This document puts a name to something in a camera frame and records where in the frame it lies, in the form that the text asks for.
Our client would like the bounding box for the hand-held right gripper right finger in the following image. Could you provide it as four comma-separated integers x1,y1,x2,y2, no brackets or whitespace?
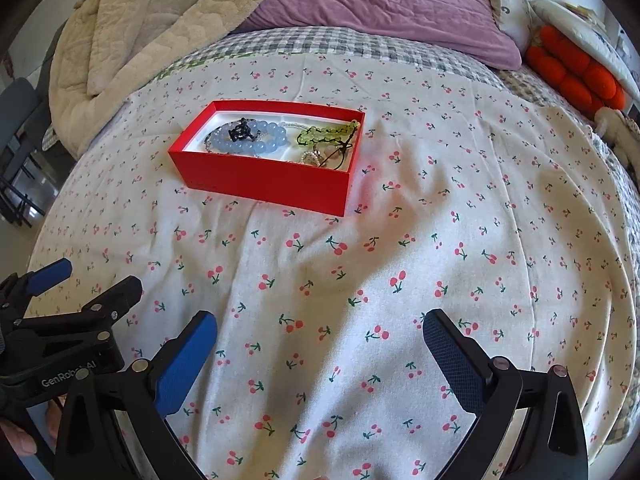
422,308,590,480

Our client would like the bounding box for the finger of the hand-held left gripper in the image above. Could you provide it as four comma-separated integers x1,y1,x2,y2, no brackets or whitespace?
10,275,144,350
0,258,74,322

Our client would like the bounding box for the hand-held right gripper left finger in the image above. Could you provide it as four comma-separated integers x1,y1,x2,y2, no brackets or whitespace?
52,310,218,480

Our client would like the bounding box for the red jewelry box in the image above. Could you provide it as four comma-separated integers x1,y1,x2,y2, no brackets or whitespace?
167,100,367,218

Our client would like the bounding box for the small black hair clip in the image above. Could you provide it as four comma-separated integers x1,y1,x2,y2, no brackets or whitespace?
227,117,261,144

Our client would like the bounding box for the blue bead bracelet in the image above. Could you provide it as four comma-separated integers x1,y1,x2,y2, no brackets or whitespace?
205,119,290,157

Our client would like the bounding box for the green bead bracelet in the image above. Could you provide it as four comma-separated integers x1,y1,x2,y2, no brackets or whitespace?
295,119,362,168

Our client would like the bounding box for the person's left hand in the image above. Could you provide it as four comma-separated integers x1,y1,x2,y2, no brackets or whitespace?
0,422,38,457

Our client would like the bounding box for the cherry print bed sheet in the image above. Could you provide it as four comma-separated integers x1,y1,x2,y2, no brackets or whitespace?
25,52,637,480

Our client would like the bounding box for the beige fleece blanket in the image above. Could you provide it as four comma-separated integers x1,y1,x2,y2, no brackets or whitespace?
47,0,337,159

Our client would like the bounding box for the cream plush toy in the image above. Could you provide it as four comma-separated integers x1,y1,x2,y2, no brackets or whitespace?
594,107,640,172

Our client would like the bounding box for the orange knot cushion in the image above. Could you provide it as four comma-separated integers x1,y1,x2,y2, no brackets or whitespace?
523,25,627,117

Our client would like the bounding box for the purple duvet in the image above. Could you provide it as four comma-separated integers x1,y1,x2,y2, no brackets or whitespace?
240,0,524,70

